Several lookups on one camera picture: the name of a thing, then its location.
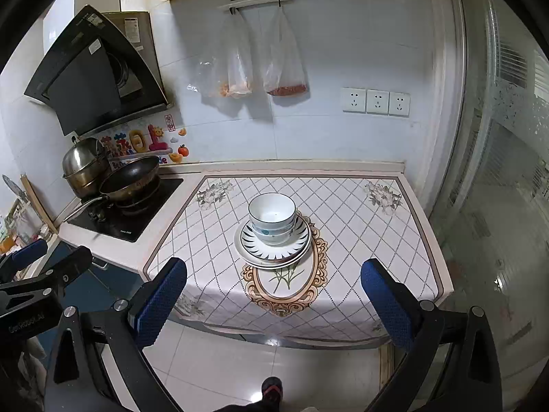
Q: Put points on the wall hook rail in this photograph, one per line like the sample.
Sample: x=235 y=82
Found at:
x=257 y=0

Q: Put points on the clear plastic bag red contents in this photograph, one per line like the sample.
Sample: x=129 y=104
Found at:
x=285 y=77

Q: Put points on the floral diamond-pattern tablecloth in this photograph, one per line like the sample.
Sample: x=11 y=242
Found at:
x=364 y=240

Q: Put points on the stainless steel pot with lid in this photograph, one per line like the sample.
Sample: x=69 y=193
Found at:
x=81 y=158

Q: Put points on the black range hood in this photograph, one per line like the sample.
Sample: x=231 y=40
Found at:
x=85 y=77

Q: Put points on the white bowl with thin rim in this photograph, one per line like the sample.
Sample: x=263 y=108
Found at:
x=297 y=222
x=274 y=210

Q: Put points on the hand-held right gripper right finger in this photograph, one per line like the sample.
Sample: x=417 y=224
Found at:
x=381 y=304

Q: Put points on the blue base cabinet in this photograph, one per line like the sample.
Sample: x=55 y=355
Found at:
x=107 y=279

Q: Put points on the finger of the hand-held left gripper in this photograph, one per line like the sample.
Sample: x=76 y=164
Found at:
x=64 y=268
x=30 y=251

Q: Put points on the white bowl with blue print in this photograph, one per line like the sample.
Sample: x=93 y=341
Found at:
x=274 y=239

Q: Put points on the colourful fruit wall stickers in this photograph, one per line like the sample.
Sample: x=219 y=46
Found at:
x=137 y=141

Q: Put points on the blue leaf pattern plate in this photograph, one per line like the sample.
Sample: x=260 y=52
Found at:
x=253 y=240

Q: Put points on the wooden cutting board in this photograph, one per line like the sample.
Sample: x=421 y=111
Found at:
x=36 y=206

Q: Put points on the white floral plate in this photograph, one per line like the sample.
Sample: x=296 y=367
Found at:
x=261 y=263

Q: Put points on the glass sliding door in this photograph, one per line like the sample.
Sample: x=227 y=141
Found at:
x=506 y=180

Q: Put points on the black induction cooktop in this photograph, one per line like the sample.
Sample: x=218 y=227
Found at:
x=141 y=219

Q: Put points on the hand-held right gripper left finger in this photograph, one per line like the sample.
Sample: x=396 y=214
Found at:
x=163 y=300

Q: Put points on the clear plastic bag orange contents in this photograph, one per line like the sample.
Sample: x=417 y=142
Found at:
x=238 y=73

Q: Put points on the person's black shoe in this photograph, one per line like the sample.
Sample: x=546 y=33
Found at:
x=271 y=388

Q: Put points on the white wall socket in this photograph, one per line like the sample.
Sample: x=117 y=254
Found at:
x=399 y=103
x=377 y=101
x=353 y=100

